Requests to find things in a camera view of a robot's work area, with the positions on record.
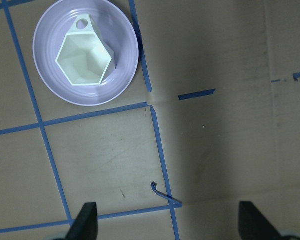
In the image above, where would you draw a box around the brown paper table cover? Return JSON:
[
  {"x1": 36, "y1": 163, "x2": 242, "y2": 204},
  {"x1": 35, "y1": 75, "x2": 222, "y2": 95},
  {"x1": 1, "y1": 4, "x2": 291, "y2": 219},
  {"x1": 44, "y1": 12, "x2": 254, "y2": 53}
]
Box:
[{"x1": 0, "y1": 0, "x2": 300, "y2": 240}]

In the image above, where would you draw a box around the lavender round plate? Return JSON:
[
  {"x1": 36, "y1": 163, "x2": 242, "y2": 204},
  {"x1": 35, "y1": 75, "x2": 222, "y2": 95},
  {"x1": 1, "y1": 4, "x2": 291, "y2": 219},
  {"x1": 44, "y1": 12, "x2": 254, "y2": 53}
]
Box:
[{"x1": 32, "y1": 0, "x2": 139, "y2": 106}]

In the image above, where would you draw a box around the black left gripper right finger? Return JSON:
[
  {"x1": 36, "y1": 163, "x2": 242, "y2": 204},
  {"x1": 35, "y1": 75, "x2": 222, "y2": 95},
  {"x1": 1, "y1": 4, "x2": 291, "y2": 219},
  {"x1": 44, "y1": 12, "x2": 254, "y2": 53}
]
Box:
[{"x1": 238, "y1": 201, "x2": 284, "y2": 240}]

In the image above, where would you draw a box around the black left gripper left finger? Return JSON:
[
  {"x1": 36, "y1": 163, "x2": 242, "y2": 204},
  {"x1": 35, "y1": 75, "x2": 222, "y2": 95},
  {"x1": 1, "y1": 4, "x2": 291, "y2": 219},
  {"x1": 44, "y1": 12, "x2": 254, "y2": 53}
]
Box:
[{"x1": 64, "y1": 202, "x2": 98, "y2": 240}]

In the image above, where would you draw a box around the white faceted mug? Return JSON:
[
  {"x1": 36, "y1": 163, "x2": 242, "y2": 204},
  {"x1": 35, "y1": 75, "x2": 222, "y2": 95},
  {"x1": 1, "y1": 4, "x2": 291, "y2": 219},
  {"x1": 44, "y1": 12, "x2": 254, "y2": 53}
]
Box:
[{"x1": 55, "y1": 13, "x2": 115, "y2": 86}]

